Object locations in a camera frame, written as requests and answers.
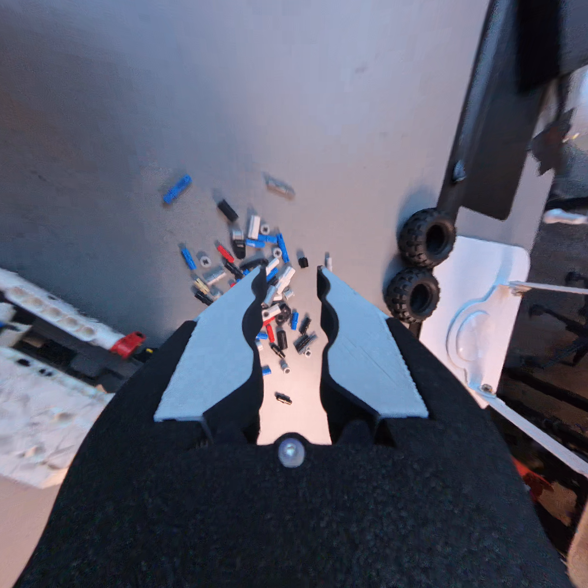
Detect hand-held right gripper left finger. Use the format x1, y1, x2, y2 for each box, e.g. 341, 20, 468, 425
155, 267, 267, 423

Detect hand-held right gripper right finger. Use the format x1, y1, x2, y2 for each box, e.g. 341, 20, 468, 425
317, 267, 430, 421

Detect toy brick vehicle model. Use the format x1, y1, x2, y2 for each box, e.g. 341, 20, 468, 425
0, 267, 148, 488

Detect small blue brick pin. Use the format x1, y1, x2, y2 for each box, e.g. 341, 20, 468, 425
163, 175, 193, 204

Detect grey desk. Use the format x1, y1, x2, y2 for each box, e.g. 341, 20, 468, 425
0, 0, 552, 588

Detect black rubber tyre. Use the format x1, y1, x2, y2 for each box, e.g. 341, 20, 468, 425
398, 208, 457, 269
384, 267, 442, 324

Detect white booklet stand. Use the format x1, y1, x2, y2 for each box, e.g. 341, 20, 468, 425
446, 237, 588, 478

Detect pile of small brick parts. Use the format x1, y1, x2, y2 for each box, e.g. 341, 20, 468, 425
179, 173, 336, 405

